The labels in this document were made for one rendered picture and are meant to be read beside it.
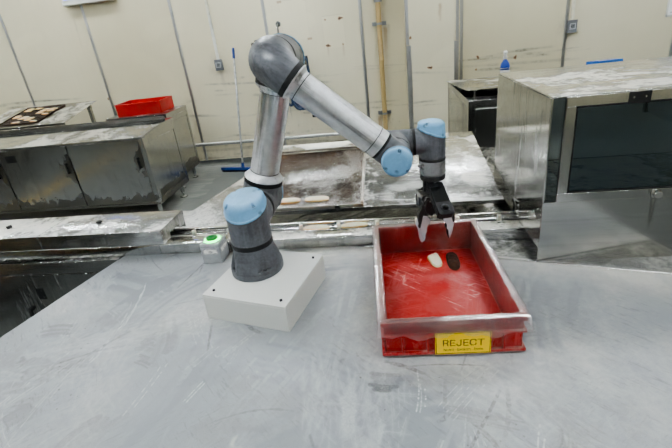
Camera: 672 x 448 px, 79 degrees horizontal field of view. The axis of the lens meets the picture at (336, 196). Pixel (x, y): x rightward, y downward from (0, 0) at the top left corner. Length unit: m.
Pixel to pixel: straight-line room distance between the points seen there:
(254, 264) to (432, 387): 0.55
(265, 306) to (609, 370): 0.77
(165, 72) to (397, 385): 5.15
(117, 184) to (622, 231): 3.96
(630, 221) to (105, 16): 5.63
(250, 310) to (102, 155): 3.38
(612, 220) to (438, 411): 0.76
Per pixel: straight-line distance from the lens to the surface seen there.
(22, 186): 5.02
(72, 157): 4.53
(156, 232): 1.62
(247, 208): 1.10
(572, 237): 1.36
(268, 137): 1.17
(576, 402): 0.98
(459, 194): 1.61
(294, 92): 1.00
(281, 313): 1.08
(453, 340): 0.98
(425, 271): 1.27
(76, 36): 6.25
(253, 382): 1.01
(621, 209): 1.38
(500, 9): 5.18
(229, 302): 1.15
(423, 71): 4.77
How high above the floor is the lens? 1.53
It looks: 22 degrees down
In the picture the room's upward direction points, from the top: 7 degrees counter-clockwise
